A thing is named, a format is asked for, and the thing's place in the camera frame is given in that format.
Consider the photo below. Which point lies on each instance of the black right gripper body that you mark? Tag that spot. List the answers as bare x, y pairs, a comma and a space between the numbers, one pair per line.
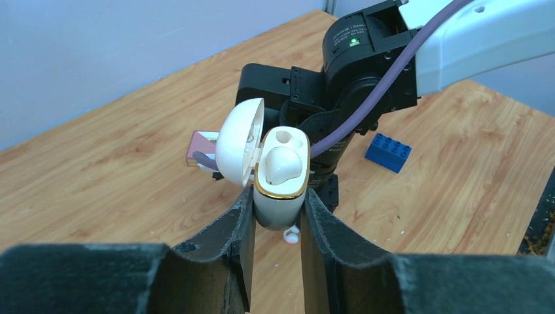
322, 177

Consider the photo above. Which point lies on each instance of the white earbud charging case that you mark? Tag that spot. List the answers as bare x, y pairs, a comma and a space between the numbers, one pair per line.
240, 156

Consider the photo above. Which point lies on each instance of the playing card box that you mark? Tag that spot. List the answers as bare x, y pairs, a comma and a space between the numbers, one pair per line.
204, 142

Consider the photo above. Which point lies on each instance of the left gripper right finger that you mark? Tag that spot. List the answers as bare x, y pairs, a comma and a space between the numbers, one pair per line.
343, 272

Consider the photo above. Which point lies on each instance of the white earbud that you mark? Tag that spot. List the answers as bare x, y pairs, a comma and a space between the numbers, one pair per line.
282, 164

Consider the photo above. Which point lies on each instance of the blue building block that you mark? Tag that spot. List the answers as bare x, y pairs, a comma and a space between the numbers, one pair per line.
388, 153

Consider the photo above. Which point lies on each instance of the white earbud mid table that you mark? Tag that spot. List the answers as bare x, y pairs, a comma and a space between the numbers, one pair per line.
291, 235

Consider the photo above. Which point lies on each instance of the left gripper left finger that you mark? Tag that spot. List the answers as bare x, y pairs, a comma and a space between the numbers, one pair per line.
211, 272

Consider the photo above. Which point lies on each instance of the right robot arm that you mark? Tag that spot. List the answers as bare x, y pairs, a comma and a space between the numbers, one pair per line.
385, 57

